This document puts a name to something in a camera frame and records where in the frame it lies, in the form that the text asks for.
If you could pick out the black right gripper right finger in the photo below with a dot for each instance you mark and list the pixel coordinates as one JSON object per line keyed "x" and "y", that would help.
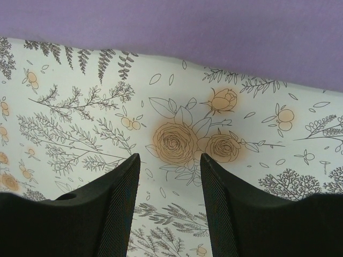
{"x": 246, "y": 221}

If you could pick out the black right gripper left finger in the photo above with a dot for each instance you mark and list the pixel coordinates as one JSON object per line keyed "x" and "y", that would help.
{"x": 93, "y": 220}

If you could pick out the purple t shirt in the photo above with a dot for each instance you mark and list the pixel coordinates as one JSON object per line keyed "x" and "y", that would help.
{"x": 291, "y": 41}

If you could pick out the floral patterned table mat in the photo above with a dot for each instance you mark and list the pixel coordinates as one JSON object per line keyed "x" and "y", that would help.
{"x": 70, "y": 115}

